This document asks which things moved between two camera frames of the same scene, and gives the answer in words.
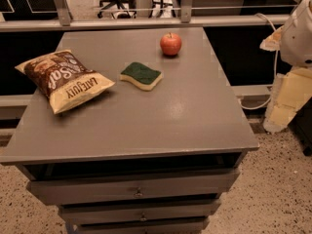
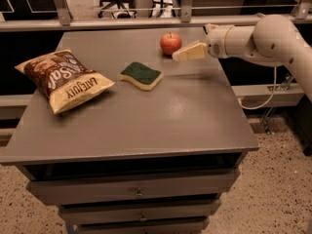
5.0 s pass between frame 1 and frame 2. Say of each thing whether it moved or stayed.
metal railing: stayed
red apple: stayed
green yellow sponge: stayed
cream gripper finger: moved
